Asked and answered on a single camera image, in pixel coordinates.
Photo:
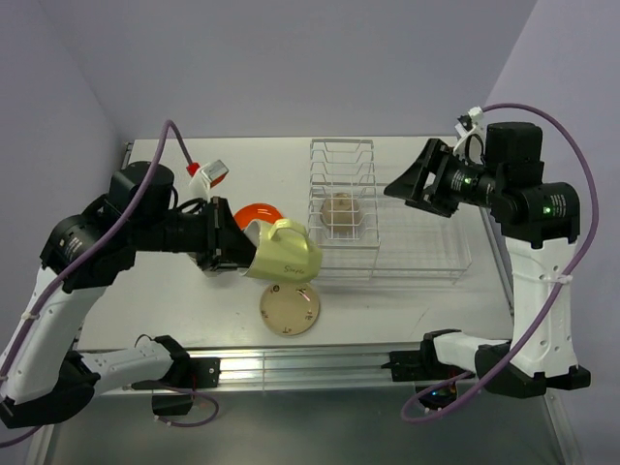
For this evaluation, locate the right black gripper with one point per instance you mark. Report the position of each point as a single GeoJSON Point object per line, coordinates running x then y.
{"type": "Point", "coordinates": [438, 159]}

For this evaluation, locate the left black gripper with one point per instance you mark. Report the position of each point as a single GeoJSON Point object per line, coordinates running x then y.
{"type": "Point", "coordinates": [225, 247]}

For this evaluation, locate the light green mug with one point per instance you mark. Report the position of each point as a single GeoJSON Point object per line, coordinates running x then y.
{"type": "Point", "coordinates": [284, 252]}

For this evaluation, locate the white floral bowl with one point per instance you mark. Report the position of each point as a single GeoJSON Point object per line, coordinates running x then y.
{"type": "Point", "coordinates": [341, 212]}

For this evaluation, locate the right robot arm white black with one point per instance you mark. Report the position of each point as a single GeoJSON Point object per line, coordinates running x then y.
{"type": "Point", "coordinates": [540, 224]}

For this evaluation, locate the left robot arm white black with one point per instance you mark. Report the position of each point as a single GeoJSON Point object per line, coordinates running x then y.
{"type": "Point", "coordinates": [44, 379]}

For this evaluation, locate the orange plate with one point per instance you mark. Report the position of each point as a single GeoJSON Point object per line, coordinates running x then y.
{"type": "Point", "coordinates": [262, 212]}

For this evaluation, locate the beige floral saucer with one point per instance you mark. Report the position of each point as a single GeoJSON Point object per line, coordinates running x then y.
{"type": "Point", "coordinates": [289, 309]}

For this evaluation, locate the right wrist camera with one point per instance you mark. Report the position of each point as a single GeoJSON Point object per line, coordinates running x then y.
{"type": "Point", "coordinates": [468, 124]}

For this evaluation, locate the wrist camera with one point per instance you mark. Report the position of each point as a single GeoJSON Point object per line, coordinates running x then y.
{"type": "Point", "coordinates": [205, 177]}
{"type": "Point", "coordinates": [468, 124]}

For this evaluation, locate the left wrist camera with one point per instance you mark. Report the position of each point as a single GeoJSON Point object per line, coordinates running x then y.
{"type": "Point", "coordinates": [205, 177]}

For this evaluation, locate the white wire dish rack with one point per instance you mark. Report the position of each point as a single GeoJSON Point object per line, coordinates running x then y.
{"type": "Point", "coordinates": [394, 243]}

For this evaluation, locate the aluminium mounting rail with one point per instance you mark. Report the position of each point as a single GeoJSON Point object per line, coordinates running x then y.
{"type": "Point", "coordinates": [300, 365]}

